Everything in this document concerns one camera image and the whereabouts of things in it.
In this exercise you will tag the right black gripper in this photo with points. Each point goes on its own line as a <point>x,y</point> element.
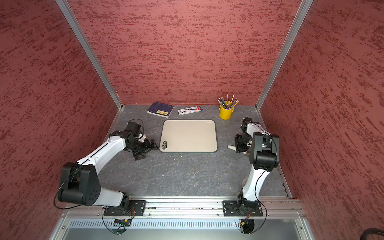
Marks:
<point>240,147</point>

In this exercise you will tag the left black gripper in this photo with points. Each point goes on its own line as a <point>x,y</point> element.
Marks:
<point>147,148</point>

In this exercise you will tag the beige cutting board green rim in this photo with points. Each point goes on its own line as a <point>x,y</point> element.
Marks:
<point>189,136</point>

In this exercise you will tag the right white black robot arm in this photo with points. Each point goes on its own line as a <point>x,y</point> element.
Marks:
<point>262,149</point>

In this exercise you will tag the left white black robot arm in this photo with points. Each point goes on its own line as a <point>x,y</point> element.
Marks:
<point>79,181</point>

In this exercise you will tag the yellow metal cup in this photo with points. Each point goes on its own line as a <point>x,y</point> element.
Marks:
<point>226,114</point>

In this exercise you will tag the coloured pencils bunch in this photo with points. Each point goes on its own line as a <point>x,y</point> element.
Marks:
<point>228,103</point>

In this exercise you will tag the dark blue notebook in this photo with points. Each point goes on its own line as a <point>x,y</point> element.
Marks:
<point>161,110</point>

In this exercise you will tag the white red pen package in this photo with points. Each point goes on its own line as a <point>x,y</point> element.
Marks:
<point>189,110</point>

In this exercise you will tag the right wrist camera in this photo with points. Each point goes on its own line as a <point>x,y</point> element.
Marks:
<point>245,122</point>

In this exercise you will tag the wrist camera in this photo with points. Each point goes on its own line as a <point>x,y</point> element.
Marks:
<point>135,128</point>
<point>245,122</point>

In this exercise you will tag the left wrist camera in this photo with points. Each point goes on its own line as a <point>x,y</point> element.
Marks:
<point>135,128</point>

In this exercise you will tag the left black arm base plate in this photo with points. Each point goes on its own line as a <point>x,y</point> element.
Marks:
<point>135,208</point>

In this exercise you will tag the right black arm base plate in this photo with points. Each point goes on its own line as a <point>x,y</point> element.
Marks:
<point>229,208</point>

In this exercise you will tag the aluminium front rail frame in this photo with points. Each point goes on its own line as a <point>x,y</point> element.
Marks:
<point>184,213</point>

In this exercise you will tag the left aluminium corner post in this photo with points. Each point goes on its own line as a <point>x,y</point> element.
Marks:
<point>80,35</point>

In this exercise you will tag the aluminium corner post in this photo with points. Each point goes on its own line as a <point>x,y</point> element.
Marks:
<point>80,35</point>
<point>292,33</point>

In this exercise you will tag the right aluminium corner post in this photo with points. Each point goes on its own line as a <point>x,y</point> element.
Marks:
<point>292,33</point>

